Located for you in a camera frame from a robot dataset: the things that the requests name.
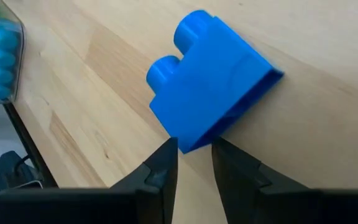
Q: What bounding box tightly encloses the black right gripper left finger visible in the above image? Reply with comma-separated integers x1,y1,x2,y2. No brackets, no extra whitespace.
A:
110,136,179,224

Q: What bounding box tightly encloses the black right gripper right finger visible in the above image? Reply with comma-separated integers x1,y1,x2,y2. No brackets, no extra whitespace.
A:
211,137,323,224

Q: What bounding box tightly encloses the long blue four-stud block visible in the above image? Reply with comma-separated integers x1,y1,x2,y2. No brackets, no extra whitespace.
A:
0,16,22,101

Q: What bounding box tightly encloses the black rounded device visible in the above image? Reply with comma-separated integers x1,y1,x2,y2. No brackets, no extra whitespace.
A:
0,150,45,192

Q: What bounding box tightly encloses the large clear plastic bin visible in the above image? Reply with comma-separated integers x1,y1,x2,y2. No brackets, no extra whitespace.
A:
0,0,27,108

